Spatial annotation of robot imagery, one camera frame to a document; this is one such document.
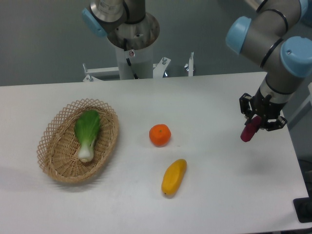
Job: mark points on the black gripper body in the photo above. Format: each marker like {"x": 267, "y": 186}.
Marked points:
{"x": 265, "y": 106}

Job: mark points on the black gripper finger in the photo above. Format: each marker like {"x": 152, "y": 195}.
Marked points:
{"x": 246, "y": 102}
{"x": 272, "y": 124}

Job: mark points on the purple sweet potato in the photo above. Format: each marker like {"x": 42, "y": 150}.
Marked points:
{"x": 250, "y": 129}

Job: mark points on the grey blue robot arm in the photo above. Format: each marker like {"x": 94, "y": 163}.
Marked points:
{"x": 287, "y": 62}

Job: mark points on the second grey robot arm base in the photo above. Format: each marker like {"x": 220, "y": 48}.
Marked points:
{"x": 125, "y": 23}

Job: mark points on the woven wicker oval basket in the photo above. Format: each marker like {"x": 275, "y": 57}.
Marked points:
{"x": 58, "y": 149}

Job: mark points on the black device at table edge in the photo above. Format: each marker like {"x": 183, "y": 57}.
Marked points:
{"x": 303, "y": 208}

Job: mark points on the orange mandarin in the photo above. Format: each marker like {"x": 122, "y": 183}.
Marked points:
{"x": 160, "y": 135}

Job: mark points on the yellow mango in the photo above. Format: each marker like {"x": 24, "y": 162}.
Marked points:
{"x": 173, "y": 177}

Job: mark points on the green bok choy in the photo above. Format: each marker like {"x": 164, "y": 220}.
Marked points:
{"x": 86, "y": 131}

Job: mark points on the white metal mounting frame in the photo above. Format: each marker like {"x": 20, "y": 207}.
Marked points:
{"x": 125, "y": 72}

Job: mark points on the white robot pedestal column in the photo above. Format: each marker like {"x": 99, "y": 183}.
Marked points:
{"x": 141, "y": 60}

